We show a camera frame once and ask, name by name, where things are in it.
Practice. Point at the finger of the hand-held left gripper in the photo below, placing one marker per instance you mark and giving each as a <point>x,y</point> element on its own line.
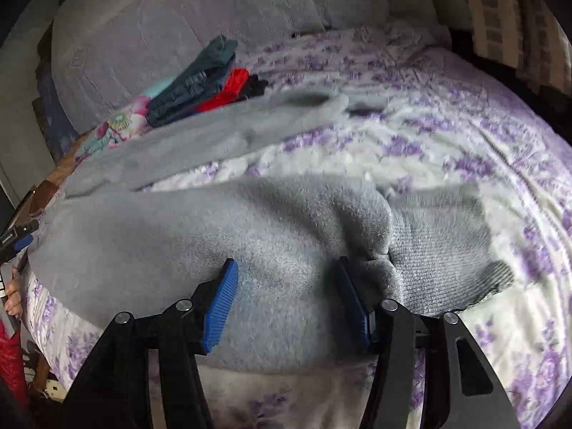
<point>22,242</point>

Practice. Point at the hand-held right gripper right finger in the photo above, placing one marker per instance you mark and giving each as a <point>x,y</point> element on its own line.
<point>354,310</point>

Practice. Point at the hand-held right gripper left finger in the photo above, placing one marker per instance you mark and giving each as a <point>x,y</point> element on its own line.
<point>220,310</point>

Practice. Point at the grey sweatshirt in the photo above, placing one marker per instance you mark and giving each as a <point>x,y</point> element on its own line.
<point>178,241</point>

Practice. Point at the person's left hand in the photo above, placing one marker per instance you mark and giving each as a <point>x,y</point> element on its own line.
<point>11,299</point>

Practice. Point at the brown cloth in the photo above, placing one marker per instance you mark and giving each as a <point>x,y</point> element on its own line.
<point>51,187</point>

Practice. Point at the red cloth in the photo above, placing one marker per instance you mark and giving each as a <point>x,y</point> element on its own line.
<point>11,357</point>

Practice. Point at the folded turquoise floral blanket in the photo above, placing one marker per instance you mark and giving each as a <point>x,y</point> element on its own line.
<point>118,127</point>

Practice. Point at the purple floral bedspread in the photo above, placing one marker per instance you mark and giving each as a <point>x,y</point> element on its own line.
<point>447,143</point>

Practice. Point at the folded dark blue jeans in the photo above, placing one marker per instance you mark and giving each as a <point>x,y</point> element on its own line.
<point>178,100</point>

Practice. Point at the folded red garment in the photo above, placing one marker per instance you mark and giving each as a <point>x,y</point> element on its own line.
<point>225,91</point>

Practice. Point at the folded black garment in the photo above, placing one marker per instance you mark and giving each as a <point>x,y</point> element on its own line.
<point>254,87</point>

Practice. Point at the grey headboard cover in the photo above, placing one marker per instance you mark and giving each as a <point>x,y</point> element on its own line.
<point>178,18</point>

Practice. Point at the beige checked curtain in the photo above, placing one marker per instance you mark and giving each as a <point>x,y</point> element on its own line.
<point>514,18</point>

